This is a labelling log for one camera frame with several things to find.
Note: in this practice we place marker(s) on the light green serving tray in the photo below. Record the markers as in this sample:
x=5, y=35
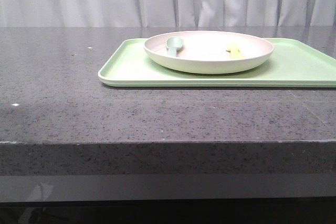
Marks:
x=292, y=64

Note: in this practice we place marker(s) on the yellow plastic fork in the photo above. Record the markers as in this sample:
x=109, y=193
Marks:
x=234, y=50

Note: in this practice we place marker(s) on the white round plate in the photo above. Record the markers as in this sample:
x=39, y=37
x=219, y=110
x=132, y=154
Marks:
x=204, y=52

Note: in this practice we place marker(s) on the pale green plastic spoon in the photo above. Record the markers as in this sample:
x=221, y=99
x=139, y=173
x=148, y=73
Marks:
x=173, y=45

